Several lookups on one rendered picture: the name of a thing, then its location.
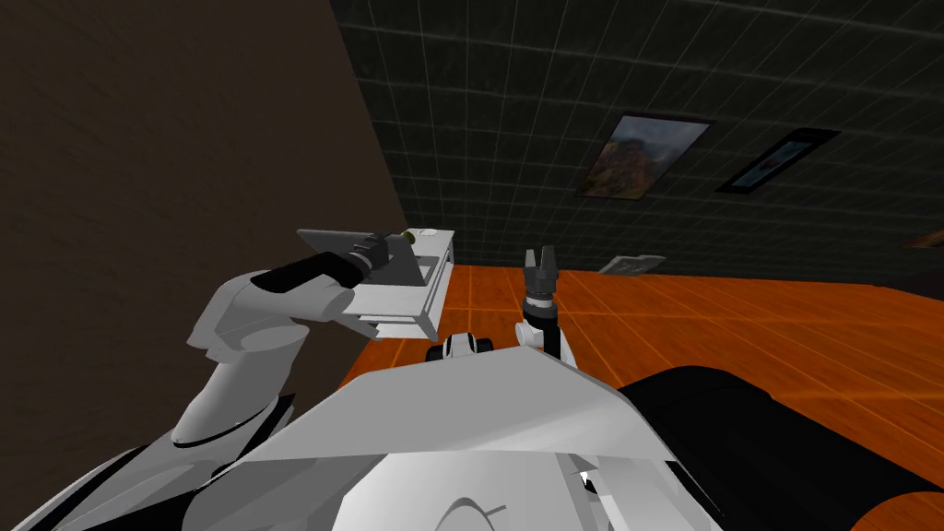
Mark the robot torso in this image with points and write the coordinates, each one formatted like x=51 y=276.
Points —
x=472 y=413

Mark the white bedside cabinet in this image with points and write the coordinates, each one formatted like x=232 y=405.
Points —
x=402 y=306

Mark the narrow black framed picture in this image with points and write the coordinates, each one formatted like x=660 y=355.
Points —
x=776 y=160

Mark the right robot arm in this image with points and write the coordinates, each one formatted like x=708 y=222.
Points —
x=737 y=435

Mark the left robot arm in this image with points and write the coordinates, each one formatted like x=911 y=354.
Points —
x=254 y=324

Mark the framed landscape picture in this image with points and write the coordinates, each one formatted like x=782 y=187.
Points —
x=640 y=156

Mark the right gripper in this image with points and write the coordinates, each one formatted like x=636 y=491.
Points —
x=540 y=282

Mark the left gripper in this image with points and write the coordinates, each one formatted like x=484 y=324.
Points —
x=377 y=252

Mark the grey vent grille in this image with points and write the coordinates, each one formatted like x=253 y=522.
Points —
x=631 y=265

